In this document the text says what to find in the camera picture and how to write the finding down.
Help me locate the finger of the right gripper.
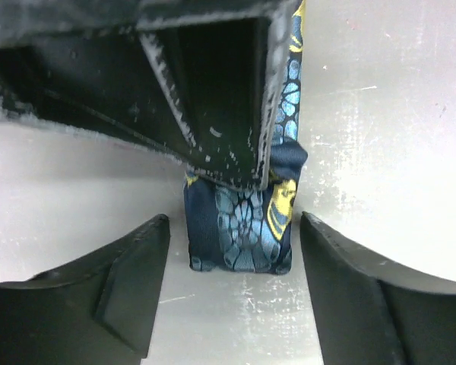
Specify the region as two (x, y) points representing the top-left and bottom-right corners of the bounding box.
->
(0, 1), (296, 190)

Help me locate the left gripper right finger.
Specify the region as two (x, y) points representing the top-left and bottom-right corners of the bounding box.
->
(300, 212), (456, 365)

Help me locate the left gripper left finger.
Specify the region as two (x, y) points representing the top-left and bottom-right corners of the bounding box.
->
(0, 214), (170, 364)

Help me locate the blue floral tie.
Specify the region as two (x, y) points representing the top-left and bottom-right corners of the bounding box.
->
(183, 1), (308, 275)

